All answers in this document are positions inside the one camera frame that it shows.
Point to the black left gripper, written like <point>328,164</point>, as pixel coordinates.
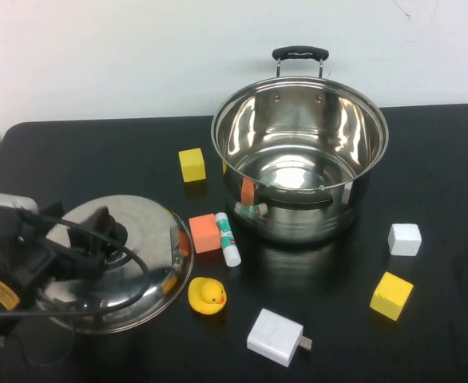
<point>38,259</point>

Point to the stainless steel lid black knob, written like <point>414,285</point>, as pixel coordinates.
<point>154,239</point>

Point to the orange foam cube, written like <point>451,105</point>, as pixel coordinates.
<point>205,233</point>

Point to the yellow rubber duck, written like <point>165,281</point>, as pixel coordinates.
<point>205,296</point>

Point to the yellow foam cube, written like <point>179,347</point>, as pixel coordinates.
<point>391,296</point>
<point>192,165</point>

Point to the white glue stick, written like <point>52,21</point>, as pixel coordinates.
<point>227,239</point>

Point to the white foam cube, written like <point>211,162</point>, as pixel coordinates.
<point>404,240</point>

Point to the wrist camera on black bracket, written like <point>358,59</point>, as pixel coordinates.
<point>2,201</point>

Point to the white wall charger plug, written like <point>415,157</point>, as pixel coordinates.
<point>272,336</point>

